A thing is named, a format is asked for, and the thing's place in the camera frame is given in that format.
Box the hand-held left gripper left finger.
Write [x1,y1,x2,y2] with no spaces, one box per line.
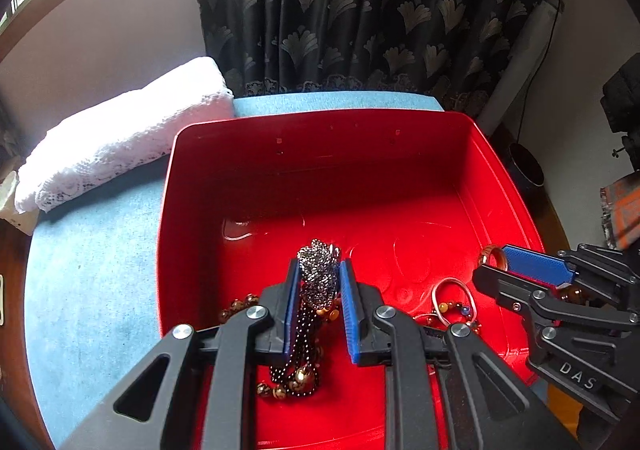
[60,257,303,450]

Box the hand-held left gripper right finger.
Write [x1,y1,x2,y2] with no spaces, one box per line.
[339,259,566,450]

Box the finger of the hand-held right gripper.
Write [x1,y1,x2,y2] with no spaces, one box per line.
[472,264,640,331]
[501,244,640,303]

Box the black and tiger-eye bead bracelet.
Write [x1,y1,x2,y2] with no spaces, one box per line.
[256,304,323,402]

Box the red-brown ring pendant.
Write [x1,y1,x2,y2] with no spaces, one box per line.
[477,245,508,272]

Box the sparkly silver purple chain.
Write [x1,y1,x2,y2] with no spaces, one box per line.
[297,239,342,312]

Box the multicolour bead bracelet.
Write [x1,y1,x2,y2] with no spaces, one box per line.
[414,299,482,333]

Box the wide silver bangle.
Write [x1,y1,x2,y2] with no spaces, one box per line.
[431,277,476,328]

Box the large brown bead bracelet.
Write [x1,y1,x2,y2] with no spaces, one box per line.
[218,294,261,323]

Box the red rectangular box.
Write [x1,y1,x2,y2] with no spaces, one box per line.
[156,109,551,450]

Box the black round pot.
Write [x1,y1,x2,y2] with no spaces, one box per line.
[507,142,546,191]

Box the orange grey packet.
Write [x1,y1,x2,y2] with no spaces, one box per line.
[600,177,640,251]

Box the black machine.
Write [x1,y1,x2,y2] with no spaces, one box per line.
[602,65,640,161]

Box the white leaning board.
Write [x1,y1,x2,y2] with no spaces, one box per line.
[475,0,566,136]

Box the blue table cloth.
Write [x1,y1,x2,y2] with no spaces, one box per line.
[24,90,446,446]

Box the white lace towel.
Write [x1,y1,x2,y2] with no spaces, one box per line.
[14,56,235,215]

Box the dark leaf-pattern curtain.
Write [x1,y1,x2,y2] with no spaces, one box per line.
[192,0,563,113]

